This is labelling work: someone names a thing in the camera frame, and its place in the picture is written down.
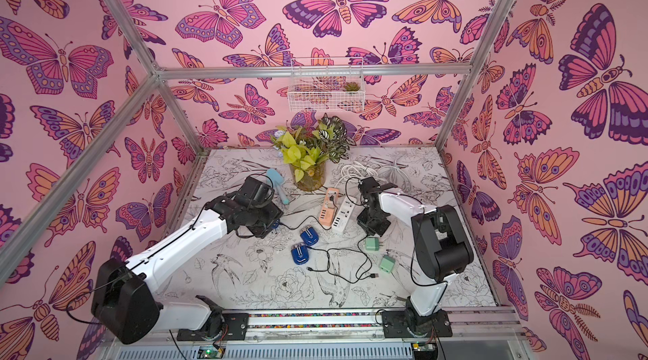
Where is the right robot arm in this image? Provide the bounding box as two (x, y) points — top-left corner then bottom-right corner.
(357, 177), (474, 337)

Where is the pink power strip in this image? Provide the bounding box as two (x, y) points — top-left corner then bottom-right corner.
(317, 192), (338, 229)

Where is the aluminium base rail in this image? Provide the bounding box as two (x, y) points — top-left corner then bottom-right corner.
(95, 308), (522, 360)

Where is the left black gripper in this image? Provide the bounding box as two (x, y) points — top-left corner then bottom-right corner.
(249, 200), (287, 238)

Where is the black usb cable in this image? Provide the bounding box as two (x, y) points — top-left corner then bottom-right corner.
(307, 232), (380, 285)
(275, 192), (338, 239)

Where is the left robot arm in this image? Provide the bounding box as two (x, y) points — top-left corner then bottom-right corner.
(91, 174), (283, 345)

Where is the green charger adapter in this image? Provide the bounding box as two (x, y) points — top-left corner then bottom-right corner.
(379, 255), (397, 274)
(364, 237), (381, 252)

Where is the potted green plant glass vase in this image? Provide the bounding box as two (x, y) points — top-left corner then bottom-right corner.
(271, 113), (356, 191)

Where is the white power strip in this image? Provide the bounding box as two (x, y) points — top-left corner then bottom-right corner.
(331, 196), (355, 234)

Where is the white coiled power cord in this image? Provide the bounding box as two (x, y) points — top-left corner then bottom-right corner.
(336, 156), (406, 189)

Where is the white wire basket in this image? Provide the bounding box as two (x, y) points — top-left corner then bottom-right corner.
(285, 56), (366, 113)

